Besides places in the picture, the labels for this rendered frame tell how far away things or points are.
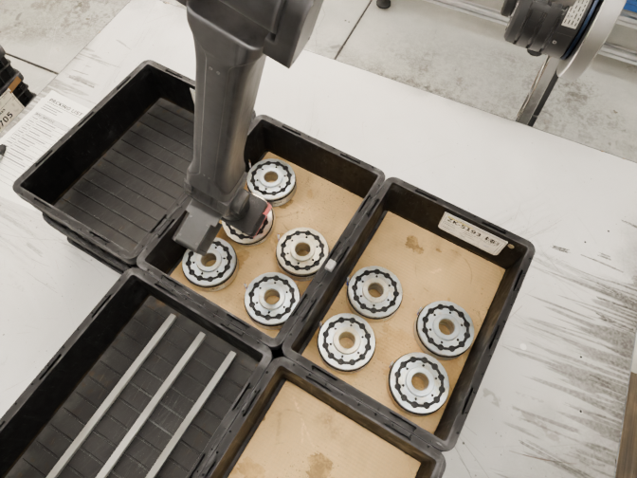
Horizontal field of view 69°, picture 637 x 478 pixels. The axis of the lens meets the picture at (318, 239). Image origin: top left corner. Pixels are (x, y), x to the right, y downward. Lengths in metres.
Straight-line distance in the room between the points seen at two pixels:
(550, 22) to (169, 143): 0.79
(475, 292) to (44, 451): 0.80
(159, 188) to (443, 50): 1.89
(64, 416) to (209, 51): 0.71
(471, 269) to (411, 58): 1.73
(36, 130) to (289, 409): 0.99
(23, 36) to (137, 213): 2.05
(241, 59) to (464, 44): 2.36
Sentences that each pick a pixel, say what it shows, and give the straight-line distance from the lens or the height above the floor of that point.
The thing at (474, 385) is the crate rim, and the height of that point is 0.93.
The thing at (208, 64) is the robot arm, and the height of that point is 1.40.
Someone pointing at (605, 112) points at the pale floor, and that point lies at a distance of 2.65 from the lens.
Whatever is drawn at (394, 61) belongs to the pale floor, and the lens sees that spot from 2.52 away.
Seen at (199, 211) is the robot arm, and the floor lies 1.07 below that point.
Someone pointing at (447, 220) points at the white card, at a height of 0.90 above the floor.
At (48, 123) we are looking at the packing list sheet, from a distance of 1.45.
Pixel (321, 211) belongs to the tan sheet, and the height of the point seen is 0.83.
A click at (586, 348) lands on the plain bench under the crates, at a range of 1.16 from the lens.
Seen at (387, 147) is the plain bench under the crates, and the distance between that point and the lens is 1.25.
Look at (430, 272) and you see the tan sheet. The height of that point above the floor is 0.83.
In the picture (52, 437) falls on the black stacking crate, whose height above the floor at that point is 0.83.
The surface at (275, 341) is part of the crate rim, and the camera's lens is 0.77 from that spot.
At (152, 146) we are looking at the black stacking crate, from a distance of 1.13.
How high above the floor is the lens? 1.67
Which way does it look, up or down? 63 degrees down
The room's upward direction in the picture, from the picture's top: 2 degrees clockwise
